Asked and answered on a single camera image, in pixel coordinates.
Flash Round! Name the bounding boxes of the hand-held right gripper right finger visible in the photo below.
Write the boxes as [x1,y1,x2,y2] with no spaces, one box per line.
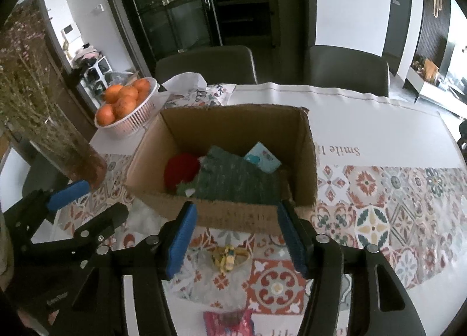
[276,199,427,336]

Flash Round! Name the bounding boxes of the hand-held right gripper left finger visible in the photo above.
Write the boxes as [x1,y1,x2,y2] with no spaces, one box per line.
[71,201,198,336]

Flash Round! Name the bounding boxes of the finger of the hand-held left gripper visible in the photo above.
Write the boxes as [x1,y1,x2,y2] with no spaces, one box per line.
[33,202,129,254]
[15,180,91,223]

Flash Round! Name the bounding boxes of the white plush toy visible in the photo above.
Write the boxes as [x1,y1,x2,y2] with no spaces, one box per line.
[126,199,172,231]

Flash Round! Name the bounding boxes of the small gold yellow toy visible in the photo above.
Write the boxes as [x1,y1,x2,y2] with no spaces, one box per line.
[212,245,252,273]

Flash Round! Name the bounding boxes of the red plush ball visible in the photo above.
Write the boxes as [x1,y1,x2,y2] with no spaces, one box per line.
[163,153,201,196]

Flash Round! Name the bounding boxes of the green knitted cloth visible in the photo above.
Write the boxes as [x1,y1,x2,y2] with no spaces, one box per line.
[191,145,289,205]

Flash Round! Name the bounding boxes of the teal tissue packet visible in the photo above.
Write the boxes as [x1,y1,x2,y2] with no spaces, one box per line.
[244,142,282,173]

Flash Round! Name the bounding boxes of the brown cardboard box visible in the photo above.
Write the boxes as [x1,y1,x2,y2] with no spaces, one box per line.
[124,104,319,235]

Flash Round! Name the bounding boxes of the dark grey dining chair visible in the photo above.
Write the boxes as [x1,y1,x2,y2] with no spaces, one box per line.
[155,45,258,85]
[304,45,390,97]
[21,154,72,198]

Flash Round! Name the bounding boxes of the glass vase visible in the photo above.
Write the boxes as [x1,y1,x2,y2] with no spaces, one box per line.
[5,103,108,189]

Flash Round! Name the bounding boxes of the red printed snack packet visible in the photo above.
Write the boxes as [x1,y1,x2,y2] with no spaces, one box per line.
[203,309,255,336]

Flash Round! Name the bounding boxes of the white basket of oranges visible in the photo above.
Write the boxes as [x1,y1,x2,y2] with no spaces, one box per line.
[94,77,161,137]

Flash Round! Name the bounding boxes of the glass vase dried flowers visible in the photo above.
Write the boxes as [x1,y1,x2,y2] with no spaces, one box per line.
[11,0,95,140]

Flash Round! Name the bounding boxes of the white shoe rack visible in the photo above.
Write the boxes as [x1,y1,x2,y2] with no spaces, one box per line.
[69,42,110,103]

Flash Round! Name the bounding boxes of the dried flower bouquet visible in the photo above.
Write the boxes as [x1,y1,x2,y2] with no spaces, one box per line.
[0,0,74,140]

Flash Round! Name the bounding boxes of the tile patterned white tablecloth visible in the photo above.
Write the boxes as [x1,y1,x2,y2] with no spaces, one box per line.
[55,82,467,336]

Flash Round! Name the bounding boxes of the floral tissue box cover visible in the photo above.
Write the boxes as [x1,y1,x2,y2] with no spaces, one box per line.
[161,72,236,109]

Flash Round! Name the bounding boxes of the white sideboard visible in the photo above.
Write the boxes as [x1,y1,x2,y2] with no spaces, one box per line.
[403,62,467,118]

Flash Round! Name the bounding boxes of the black framed glass door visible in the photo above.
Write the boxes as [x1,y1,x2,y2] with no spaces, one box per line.
[97,0,314,78]

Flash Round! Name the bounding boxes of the brown paper bag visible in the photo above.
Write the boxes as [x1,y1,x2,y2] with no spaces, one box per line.
[423,59,440,83]

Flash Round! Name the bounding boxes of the dark grey interior door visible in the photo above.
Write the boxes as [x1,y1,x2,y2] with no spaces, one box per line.
[382,0,424,76]

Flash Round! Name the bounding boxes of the white wall intercom panel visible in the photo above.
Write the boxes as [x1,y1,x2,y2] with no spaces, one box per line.
[60,24,79,43]

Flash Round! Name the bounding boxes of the dark slatted wall panel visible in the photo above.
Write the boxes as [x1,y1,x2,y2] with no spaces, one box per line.
[416,0,453,67]

